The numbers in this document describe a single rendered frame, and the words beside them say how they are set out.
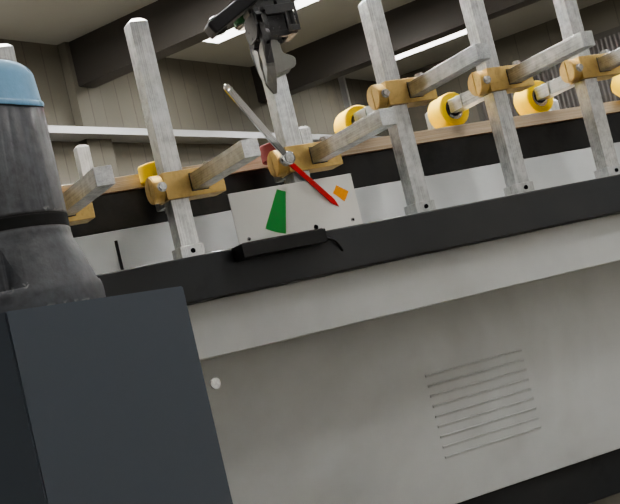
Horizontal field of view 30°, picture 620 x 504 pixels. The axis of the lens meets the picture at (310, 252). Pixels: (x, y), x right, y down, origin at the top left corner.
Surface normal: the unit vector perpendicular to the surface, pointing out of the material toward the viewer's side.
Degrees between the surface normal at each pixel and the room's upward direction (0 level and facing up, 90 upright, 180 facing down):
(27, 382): 90
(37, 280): 70
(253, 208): 90
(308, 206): 90
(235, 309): 90
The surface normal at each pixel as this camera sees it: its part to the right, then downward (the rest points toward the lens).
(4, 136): 0.54, -0.19
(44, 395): 0.81, -0.23
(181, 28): -0.54, 0.07
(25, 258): 0.37, -0.50
